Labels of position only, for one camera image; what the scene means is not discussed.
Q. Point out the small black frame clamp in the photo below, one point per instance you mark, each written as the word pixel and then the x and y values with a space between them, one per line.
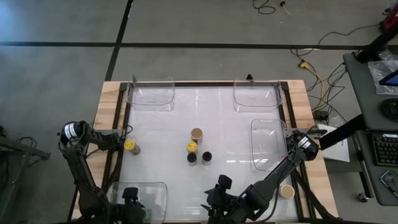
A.
pixel 248 76

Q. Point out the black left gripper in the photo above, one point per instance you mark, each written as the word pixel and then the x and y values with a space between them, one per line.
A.
pixel 130 213

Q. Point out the black metal table frame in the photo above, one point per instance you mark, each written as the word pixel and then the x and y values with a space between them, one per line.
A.
pixel 202 83

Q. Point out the blue-screen tablet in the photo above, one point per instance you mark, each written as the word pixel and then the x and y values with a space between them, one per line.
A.
pixel 392 79

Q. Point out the yellow-lidded brown spice jar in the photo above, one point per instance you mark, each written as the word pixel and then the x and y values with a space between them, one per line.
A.
pixel 129 145
pixel 192 147

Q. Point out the black handheld device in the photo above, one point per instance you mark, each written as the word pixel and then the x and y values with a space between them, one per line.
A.
pixel 390 182

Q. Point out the red tool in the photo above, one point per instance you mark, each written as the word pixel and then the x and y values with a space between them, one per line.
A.
pixel 390 21

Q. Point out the clear plastic bag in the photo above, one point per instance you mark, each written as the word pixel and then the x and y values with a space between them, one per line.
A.
pixel 377 70

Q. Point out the grey desk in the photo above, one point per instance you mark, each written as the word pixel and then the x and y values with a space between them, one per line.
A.
pixel 357 81

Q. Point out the desk caster wheel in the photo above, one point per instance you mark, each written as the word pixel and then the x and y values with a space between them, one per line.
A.
pixel 362 197

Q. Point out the clear plastic bin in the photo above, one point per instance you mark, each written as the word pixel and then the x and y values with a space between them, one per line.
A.
pixel 258 93
pixel 269 146
pixel 155 193
pixel 152 93

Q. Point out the white paper sheet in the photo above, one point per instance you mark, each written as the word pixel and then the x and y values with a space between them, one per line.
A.
pixel 337 152

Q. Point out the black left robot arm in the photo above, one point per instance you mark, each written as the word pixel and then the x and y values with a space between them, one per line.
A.
pixel 81 174

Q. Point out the black power brick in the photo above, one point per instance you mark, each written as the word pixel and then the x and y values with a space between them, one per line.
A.
pixel 321 115

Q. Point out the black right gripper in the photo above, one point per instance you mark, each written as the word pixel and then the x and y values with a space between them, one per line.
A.
pixel 228 203

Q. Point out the black pole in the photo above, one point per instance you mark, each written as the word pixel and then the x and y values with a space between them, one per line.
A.
pixel 373 46

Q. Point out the black keyboard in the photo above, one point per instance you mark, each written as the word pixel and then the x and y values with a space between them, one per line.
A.
pixel 385 149

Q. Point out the small grey frame clamp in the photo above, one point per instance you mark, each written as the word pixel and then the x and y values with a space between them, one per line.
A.
pixel 134 79

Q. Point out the tan-lidded spice jar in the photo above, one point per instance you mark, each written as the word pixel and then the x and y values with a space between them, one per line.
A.
pixel 196 134
pixel 287 192

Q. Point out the black desk crossbeam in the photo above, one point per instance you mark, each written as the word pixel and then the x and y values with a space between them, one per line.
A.
pixel 342 133

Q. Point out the black equipment stand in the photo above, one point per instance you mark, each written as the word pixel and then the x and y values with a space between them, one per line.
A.
pixel 28 148

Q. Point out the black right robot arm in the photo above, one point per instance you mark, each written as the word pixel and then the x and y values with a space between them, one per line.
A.
pixel 273 177

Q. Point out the black-lidded spice jar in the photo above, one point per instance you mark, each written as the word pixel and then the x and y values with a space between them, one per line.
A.
pixel 206 156
pixel 191 157

